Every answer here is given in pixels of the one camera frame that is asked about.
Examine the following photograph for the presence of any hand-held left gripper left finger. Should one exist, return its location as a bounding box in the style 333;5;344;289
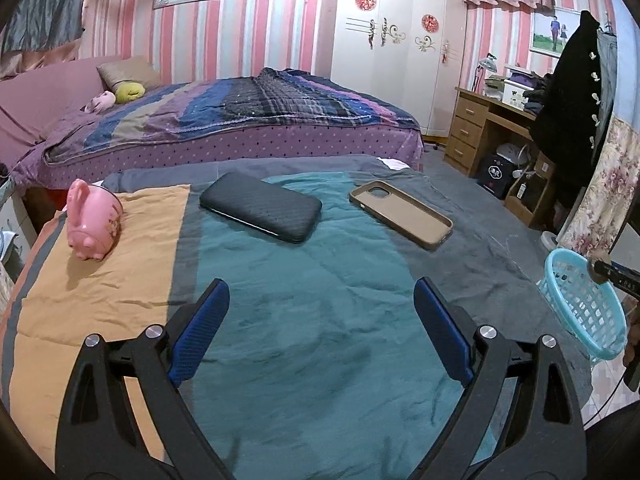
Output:
55;278;236;480

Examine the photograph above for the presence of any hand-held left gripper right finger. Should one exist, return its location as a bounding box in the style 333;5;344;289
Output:
407;276;587;480

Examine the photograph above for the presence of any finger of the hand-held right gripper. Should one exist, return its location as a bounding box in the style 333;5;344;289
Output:
586;257;640;293

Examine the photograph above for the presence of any light blue plastic basket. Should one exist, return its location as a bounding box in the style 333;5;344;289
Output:
537;249;628;361

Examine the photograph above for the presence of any person's right hand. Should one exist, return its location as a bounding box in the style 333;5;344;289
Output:
622;305;640;371

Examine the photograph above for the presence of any floral curtain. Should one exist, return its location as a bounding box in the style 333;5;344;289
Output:
560;115;640;261

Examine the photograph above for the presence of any cardboard box under desk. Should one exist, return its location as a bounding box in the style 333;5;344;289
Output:
505;170;551;226

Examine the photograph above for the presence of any brown phone case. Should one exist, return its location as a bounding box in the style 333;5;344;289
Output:
348;180;454;252

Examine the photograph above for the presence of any black textured case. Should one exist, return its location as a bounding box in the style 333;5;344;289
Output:
199;171;323;245

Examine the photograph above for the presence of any pink piggy bank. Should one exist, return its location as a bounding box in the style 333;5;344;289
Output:
66;178;123;262

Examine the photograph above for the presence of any black bag under desk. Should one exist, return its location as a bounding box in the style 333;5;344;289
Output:
475;152;516;196

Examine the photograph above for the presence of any black hanging coat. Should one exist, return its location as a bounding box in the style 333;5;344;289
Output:
529;10;616;186

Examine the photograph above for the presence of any purple bed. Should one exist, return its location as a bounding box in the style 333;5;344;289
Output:
0;55;425;196

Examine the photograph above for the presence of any grey hanging garment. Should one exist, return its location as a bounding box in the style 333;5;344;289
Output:
595;30;621;126

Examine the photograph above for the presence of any wooden desk with drawers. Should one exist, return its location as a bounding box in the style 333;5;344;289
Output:
444;86;556;226

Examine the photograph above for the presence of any white box on desk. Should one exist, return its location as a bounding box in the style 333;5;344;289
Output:
502;77;538;111

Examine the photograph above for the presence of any striped purple blue blanket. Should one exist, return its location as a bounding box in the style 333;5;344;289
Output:
42;67;420;163

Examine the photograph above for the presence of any desk lamp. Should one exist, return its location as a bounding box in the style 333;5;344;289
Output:
472;54;498;93

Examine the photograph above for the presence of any pink plush toy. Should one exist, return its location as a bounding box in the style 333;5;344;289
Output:
82;91;117;113

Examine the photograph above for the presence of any yellow plush toy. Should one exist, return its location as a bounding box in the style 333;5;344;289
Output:
115;80;146;104

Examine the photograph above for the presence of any white wardrobe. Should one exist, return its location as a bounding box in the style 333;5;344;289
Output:
330;0;468;136

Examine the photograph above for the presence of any tan pillow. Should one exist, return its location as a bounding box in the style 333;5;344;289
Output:
96;56;161;93

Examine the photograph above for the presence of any grey hanging cloth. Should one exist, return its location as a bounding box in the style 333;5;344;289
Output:
0;0;91;56

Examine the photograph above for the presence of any small wall poster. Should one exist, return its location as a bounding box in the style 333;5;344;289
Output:
529;7;576;56

